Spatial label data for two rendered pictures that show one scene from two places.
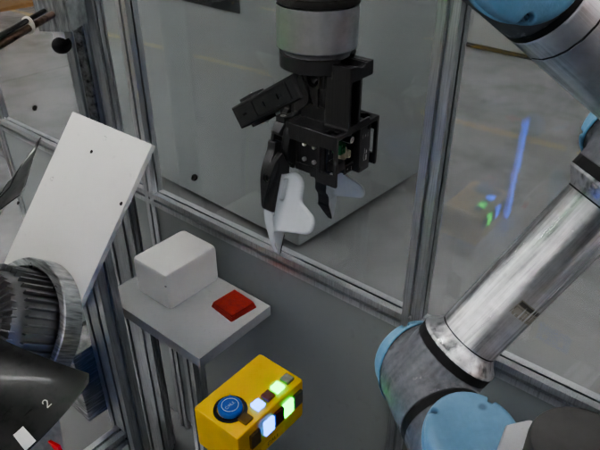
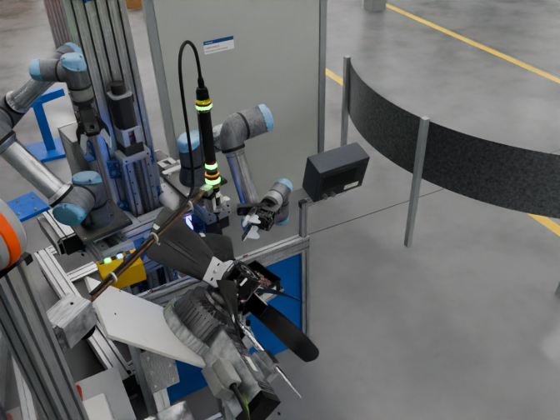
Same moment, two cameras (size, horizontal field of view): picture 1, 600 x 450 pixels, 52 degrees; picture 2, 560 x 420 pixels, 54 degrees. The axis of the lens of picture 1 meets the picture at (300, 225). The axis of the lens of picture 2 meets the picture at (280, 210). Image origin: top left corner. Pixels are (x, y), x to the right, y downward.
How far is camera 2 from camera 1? 242 cm
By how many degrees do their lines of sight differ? 108
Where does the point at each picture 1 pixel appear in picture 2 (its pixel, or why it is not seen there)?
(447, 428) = (91, 177)
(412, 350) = (74, 194)
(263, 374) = (107, 267)
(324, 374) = not seen: hidden behind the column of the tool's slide
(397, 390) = (87, 198)
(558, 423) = (117, 84)
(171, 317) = (112, 405)
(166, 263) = (95, 403)
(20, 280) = (187, 297)
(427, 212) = not seen: outside the picture
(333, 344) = not seen: hidden behind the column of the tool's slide
